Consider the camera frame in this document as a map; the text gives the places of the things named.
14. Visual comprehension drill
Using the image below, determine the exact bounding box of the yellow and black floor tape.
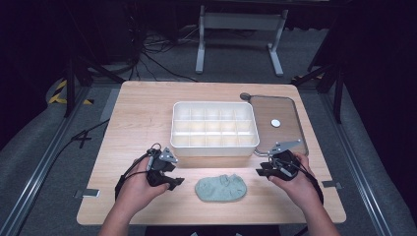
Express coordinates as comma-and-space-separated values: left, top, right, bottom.
47, 79, 95, 106

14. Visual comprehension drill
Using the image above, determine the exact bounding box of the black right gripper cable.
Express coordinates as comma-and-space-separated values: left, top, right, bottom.
268, 156, 325, 205

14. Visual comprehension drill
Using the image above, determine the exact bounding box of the black tripod stand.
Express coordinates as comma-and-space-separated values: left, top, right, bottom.
290, 32, 346, 125
62, 0, 126, 118

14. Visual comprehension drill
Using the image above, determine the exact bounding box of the black floor cable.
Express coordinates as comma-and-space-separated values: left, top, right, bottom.
48, 118, 111, 171

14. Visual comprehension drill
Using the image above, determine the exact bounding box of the tangle of black floor cables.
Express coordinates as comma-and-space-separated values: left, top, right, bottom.
126, 13, 200, 84

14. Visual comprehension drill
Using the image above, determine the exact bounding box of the grey-green sock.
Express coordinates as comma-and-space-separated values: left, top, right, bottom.
194, 173, 248, 203

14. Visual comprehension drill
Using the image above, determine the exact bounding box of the grey metal table frame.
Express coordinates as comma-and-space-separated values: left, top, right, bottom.
195, 4, 290, 78

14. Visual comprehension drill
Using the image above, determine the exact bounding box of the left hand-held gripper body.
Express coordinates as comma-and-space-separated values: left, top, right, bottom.
146, 143, 180, 188

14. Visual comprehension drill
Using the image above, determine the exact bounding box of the grey metal table bracket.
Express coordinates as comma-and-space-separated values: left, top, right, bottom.
74, 188, 101, 200
321, 179, 344, 191

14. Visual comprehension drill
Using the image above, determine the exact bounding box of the white compartment storage box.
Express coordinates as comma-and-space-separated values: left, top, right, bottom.
169, 100, 261, 158

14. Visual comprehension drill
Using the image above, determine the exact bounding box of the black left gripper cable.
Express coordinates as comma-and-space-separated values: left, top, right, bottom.
114, 152, 155, 202

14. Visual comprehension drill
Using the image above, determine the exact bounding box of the person's right hand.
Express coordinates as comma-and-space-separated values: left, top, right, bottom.
268, 151, 325, 216

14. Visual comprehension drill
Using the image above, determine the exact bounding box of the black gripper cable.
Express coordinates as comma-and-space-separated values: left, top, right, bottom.
114, 152, 155, 202
268, 156, 325, 205

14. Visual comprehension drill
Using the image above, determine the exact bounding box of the person's left hand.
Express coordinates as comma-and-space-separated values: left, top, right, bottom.
115, 156, 171, 220

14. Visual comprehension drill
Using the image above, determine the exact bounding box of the grey metal floor rail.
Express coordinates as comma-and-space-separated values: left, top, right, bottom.
0, 86, 94, 236
318, 91, 396, 236

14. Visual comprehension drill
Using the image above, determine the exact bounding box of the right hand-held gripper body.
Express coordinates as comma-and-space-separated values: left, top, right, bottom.
266, 139, 303, 181

